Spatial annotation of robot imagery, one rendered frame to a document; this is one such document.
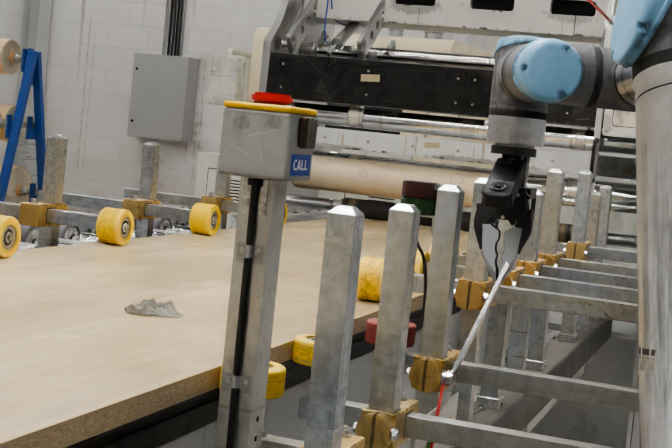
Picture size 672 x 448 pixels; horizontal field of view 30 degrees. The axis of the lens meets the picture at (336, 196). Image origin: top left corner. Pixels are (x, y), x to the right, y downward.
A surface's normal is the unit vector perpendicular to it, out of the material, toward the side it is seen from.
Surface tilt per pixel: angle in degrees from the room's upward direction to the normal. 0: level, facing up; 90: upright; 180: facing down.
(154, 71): 90
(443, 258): 90
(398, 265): 90
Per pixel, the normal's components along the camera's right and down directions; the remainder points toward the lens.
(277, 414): 0.94, 0.11
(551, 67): 0.01, 0.05
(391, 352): -0.33, 0.02
